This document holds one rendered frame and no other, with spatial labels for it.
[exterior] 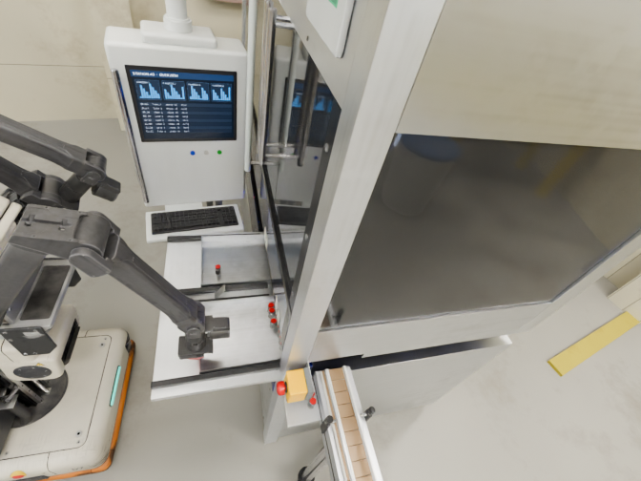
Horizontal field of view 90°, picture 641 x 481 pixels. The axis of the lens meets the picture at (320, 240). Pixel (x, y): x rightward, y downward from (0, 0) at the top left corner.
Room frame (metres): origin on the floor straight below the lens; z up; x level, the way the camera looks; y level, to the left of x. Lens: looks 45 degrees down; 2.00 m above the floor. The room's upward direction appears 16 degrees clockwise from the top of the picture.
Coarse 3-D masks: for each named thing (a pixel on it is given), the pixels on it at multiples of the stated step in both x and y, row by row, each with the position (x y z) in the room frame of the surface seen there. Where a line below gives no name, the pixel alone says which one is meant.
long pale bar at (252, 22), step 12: (252, 0) 1.10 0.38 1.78; (252, 12) 1.10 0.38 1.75; (252, 24) 1.10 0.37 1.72; (252, 36) 1.10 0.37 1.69; (252, 48) 1.10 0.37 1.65; (252, 60) 1.10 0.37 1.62; (252, 72) 1.10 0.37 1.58; (252, 84) 1.10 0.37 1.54; (252, 96) 1.10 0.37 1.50; (252, 108) 1.11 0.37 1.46; (252, 120) 1.11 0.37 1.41
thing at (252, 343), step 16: (208, 304) 0.62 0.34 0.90; (224, 304) 0.64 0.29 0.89; (240, 304) 0.66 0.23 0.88; (256, 304) 0.68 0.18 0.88; (240, 320) 0.60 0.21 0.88; (256, 320) 0.62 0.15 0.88; (240, 336) 0.54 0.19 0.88; (256, 336) 0.55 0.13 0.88; (272, 336) 0.57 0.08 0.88; (224, 352) 0.46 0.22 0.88; (240, 352) 0.48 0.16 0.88; (256, 352) 0.49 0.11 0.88; (272, 352) 0.51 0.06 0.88; (208, 368) 0.40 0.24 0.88; (224, 368) 0.40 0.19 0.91
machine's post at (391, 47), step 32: (384, 0) 0.43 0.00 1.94; (416, 0) 0.43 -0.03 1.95; (384, 32) 0.42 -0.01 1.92; (416, 32) 0.44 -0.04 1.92; (384, 64) 0.43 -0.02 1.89; (416, 64) 0.44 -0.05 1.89; (352, 96) 0.45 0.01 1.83; (384, 96) 0.43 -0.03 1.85; (352, 128) 0.42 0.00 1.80; (384, 128) 0.44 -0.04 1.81; (352, 160) 0.43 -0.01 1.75; (352, 192) 0.43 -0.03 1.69; (320, 224) 0.44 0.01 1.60; (352, 224) 0.44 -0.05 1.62; (320, 256) 0.42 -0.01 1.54; (320, 288) 0.43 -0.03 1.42; (320, 320) 0.44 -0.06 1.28; (288, 352) 0.43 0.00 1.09
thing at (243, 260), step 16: (208, 240) 0.93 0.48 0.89; (224, 240) 0.95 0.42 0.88; (240, 240) 0.98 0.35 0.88; (256, 240) 1.01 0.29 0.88; (208, 256) 0.85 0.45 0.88; (224, 256) 0.87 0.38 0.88; (240, 256) 0.89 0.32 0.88; (256, 256) 0.92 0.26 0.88; (208, 272) 0.77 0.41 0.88; (224, 272) 0.79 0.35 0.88; (240, 272) 0.81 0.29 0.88; (256, 272) 0.83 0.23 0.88
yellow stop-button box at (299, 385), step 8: (304, 368) 0.42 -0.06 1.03; (288, 376) 0.39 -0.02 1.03; (296, 376) 0.39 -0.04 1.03; (304, 376) 0.40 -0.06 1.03; (288, 384) 0.36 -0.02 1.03; (296, 384) 0.37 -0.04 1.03; (304, 384) 0.38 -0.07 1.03; (312, 384) 0.38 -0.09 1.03; (288, 392) 0.35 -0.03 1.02; (296, 392) 0.35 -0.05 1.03; (304, 392) 0.35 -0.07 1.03; (312, 392) 0.36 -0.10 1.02; (288, 400) 0.34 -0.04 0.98; (296, 400) 0.35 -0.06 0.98
